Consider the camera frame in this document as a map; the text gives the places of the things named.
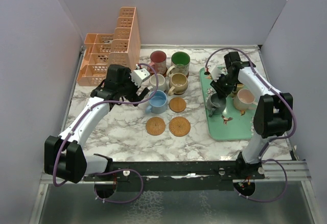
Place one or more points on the peach mesh file organizer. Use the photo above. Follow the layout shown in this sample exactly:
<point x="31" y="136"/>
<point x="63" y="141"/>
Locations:
<point x="121" y="47"/>

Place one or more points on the yellow mug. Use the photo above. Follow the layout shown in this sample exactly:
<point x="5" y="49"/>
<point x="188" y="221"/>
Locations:
<point x="238" y="87"/>

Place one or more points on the mint green tray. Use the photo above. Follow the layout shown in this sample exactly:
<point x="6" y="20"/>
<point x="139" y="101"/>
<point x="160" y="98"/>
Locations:
<point x="231" y="124"/>

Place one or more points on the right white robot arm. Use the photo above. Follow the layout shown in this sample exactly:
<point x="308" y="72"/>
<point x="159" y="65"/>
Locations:
<point x="273" y="116"/>

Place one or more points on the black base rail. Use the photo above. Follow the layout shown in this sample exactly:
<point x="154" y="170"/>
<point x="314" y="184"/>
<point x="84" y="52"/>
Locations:
<point x="176" y="175"/>

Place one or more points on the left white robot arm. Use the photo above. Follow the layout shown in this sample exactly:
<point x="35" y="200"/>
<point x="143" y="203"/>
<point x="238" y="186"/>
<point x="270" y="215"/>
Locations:
<point x="63" y="154"/>

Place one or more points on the woven rattan coaster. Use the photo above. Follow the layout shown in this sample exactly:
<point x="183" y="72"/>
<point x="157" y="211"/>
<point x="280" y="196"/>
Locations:
<point x="155" y="126"/>
<point x="179" y="126"/>

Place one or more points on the green mug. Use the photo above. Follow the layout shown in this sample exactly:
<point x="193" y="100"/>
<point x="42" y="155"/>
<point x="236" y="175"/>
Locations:
<point x="180" y="62"/>

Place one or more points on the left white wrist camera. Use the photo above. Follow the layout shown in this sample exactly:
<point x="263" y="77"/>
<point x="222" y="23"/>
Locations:
<point x="139" y="75"/>

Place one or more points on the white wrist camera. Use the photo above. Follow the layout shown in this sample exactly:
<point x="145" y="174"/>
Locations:
<point x="139" y="75"/>
<point x="213" y="73"/>

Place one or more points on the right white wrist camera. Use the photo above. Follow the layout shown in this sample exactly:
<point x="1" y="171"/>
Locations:
<point x="213" y="73"/>

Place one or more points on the beige speckled mug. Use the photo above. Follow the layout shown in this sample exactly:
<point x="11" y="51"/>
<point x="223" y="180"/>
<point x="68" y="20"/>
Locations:
<point x="178" y="84"/>

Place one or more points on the grey mug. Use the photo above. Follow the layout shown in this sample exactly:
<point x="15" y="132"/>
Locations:
<point x="215" y="105"/>

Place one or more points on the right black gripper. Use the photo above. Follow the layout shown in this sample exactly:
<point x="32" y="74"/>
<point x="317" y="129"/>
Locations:
<point x="221" y="91"/>

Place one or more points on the light wooden front coaster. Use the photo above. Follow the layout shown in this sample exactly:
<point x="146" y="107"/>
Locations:
<point x="177" y="104"/>

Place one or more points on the light blue mug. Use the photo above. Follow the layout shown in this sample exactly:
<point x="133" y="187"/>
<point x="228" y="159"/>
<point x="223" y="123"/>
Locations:
<point x="158" y="103"/>

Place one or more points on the white cream mug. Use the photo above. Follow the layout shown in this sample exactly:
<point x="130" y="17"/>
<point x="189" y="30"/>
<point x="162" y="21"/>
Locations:
<point x="160" y="81"/>

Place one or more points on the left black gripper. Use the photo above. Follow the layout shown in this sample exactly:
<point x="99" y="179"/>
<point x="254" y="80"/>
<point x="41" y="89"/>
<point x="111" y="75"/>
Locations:
<point x="134" y="96"/>

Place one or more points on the red pink mug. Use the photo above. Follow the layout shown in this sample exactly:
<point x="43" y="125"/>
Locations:
<point x="159" y="62"/>

